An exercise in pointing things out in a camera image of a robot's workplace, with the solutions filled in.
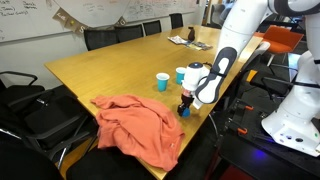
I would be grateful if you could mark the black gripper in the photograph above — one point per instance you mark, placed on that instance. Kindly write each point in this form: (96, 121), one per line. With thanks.
(187, 99)

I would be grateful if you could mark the blue jar lid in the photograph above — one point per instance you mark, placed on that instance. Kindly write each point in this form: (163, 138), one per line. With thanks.
(186, 113)

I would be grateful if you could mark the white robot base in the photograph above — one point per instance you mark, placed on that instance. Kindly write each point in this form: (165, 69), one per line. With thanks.
(291, 124)

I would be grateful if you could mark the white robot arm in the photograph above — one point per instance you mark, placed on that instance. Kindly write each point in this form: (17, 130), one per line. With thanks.
(201, 85)

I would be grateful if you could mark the blue plastic cup right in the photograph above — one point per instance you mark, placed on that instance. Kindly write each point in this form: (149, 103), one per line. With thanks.
(180, 72)

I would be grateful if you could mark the blue plastic cup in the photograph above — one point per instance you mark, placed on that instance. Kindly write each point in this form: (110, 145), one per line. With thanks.
(180, 72)
(162, 80)

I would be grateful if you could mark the blue plastic cup left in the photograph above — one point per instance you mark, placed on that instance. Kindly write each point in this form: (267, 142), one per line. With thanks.
(162, 80)

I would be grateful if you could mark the orange cloth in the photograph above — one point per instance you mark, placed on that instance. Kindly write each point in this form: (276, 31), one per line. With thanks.
(139, 127)

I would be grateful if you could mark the magazine papers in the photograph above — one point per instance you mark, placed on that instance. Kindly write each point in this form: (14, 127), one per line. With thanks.
(190, 44)

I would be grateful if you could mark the brown bottle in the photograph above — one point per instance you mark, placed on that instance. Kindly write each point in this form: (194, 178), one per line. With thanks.
(191, 35)

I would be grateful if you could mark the black chair far right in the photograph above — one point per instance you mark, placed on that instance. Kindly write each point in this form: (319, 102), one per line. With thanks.
(152, 27)

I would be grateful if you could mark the black chair farthest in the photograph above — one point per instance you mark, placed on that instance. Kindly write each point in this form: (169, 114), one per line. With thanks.
(176, 20)

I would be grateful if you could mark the black chair far middle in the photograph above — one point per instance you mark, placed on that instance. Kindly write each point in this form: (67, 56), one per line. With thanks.
(126, 33)

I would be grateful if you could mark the black chair near bottom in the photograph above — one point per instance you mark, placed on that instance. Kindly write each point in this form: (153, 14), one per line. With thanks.
(108, 164)

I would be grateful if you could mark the black chair far left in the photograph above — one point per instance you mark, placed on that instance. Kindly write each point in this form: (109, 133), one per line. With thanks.
(95, 39)

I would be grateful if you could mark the orange chair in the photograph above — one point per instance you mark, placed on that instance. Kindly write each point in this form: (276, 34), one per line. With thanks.
(282, 40)

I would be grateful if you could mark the black office chair left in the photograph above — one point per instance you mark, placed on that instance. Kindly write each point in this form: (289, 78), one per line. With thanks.
(47, 121)

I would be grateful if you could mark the paper bunting banner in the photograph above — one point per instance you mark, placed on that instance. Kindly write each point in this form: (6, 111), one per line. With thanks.
(68, 22)

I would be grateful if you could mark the whiteboard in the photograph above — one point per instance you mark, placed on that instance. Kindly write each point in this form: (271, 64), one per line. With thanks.
(21, 19)

